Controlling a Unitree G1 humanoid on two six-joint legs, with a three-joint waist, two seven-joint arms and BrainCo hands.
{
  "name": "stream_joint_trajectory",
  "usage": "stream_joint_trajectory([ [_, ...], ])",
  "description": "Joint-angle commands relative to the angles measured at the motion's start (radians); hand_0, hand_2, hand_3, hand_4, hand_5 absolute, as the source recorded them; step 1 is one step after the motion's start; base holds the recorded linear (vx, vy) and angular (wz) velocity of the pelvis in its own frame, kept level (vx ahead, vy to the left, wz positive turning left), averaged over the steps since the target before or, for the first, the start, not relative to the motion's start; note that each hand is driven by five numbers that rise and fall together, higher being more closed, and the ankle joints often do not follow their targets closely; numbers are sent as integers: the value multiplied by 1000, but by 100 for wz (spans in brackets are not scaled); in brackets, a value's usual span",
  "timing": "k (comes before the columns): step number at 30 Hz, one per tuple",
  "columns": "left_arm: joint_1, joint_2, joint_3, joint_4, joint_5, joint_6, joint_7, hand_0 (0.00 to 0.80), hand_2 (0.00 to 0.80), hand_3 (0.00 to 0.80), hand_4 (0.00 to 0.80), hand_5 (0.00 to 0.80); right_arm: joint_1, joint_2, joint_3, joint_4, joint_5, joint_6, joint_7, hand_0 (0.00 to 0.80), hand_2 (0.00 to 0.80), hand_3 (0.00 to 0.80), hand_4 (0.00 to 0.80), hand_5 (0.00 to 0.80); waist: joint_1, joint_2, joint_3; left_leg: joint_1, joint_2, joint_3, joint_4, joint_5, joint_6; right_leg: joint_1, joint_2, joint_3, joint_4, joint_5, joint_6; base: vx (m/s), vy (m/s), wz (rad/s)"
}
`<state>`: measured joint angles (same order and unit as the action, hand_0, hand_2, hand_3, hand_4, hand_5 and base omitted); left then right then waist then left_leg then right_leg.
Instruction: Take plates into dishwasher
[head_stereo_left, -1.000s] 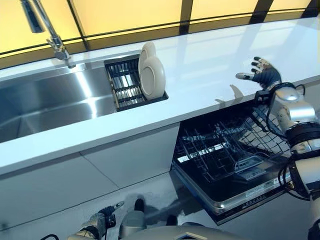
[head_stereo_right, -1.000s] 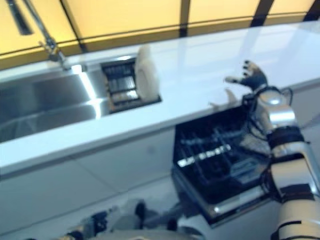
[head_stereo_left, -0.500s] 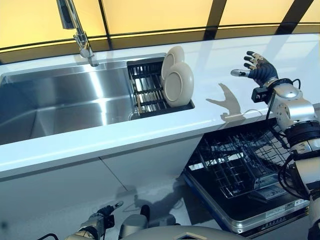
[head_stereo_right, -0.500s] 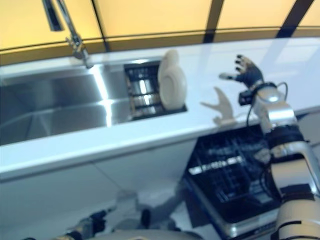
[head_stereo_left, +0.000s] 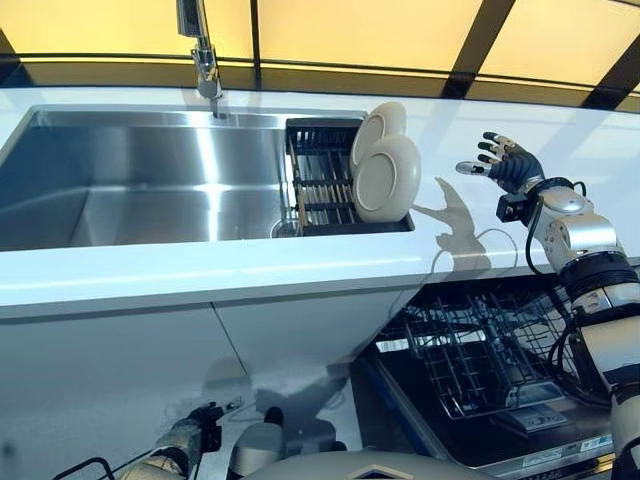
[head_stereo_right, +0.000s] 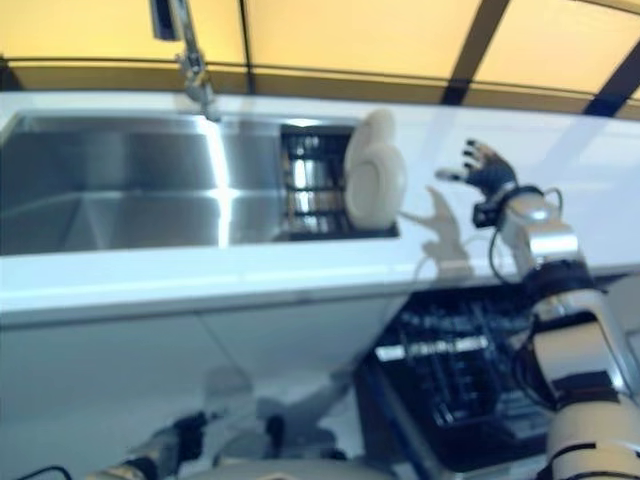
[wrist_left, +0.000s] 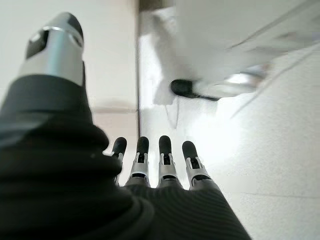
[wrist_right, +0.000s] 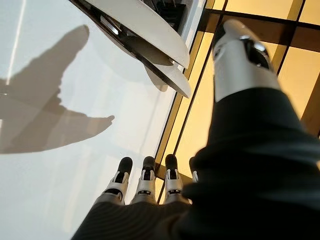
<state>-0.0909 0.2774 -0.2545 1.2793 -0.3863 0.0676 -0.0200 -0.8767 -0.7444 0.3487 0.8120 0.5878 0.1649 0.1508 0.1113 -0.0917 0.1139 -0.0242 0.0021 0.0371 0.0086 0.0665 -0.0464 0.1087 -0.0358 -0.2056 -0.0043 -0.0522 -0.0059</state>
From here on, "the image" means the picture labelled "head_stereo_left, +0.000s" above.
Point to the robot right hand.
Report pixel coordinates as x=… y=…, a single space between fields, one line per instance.
x=517 y=167

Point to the black sink drying rack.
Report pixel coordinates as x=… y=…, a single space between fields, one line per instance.
x=320 y=190

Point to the cream ceramic plate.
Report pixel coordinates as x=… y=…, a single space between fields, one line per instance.
x=385 y=185
x=382 y=122

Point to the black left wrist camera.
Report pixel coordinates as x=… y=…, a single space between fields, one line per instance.
x=214 y=437

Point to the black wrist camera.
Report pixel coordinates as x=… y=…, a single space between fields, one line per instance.
x=512 y=207
x=214 y=437

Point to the dishwasher detergent dispenser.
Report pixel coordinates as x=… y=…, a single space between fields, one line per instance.
x=540 y=417

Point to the white cabinet door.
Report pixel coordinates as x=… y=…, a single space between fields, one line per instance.
x=300 y=330
x=100 y=375

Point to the stainless steel sink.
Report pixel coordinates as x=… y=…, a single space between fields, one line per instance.
x=150 y=175

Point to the robot left leg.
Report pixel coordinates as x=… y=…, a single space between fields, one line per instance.
x=255 y=445

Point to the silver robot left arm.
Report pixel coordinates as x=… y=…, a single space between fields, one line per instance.
x=175 y=440

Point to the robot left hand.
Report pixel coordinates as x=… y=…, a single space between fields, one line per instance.
x=207 y=415

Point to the metal sink drain strainer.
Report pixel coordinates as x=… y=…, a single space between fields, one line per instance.
x=285 y=230

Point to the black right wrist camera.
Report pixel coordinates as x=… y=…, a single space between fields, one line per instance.
x=512 y=207

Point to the robot leg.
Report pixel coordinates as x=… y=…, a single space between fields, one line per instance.
x=320 y=435
x=255 y=445

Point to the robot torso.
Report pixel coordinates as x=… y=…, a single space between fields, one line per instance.
x=360 y=467

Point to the black window frame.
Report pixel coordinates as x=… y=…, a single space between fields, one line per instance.
x=350 y=80

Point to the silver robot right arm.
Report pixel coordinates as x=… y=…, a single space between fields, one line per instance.
x=585 y=235

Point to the robot right leg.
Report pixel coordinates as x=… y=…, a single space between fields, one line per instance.
x=320 y=435

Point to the chrome kitchen faucet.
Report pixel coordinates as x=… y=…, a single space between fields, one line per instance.
x=205 y=55

